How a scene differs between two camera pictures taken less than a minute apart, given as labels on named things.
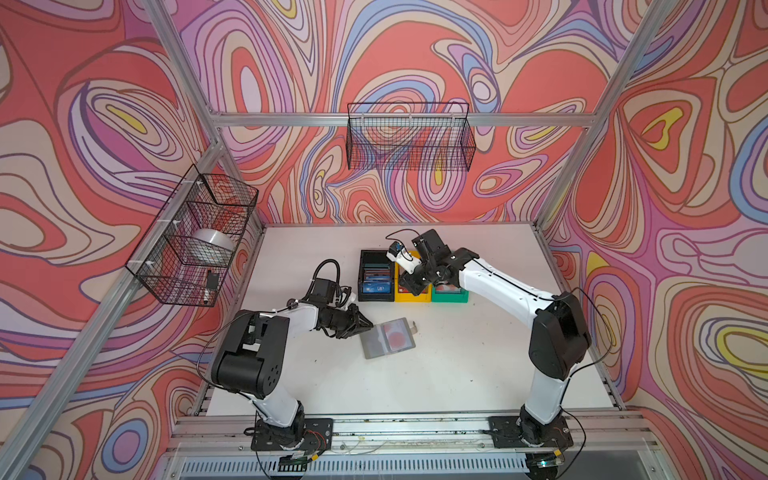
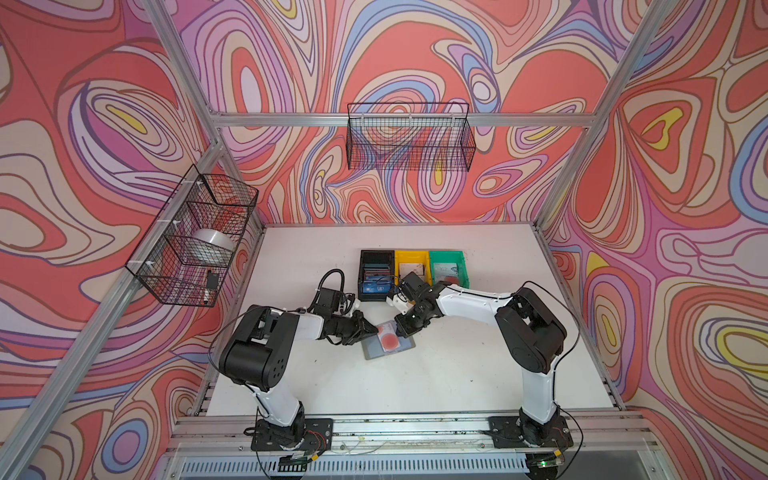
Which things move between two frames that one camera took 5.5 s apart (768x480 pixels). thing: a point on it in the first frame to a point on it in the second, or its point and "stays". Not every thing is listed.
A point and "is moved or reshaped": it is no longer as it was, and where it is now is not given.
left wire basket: (186, 251) stays
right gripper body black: (421, 277) to (420, 318)
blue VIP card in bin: (376, 287) stays
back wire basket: (410, 136) stays
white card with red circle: (398, 335) is moved or reshaped
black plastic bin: (376, 279) stays
